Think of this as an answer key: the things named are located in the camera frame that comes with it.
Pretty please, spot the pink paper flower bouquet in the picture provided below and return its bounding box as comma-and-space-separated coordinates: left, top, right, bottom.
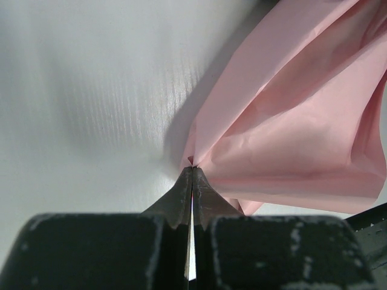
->
181, 1, 386, 214

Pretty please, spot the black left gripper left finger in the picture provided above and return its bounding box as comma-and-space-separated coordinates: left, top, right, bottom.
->
11, 167, 193, 289

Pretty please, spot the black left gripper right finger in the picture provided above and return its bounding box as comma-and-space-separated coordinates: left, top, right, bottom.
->
192, 168, 377, 289

